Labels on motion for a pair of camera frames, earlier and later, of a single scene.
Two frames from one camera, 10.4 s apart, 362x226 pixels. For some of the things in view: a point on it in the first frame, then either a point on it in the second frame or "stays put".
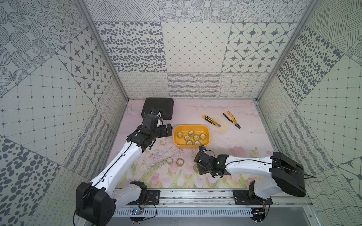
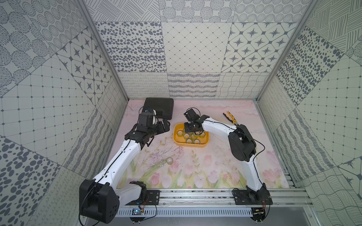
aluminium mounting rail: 203,198 stays put
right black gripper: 201,172 to 186,129
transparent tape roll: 202,136 stays put
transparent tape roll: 169,160 stays put
